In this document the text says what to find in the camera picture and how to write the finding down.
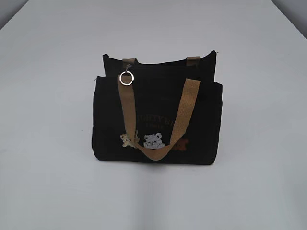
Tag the black canvas tote bag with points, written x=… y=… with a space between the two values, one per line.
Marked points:
x=157 y=92

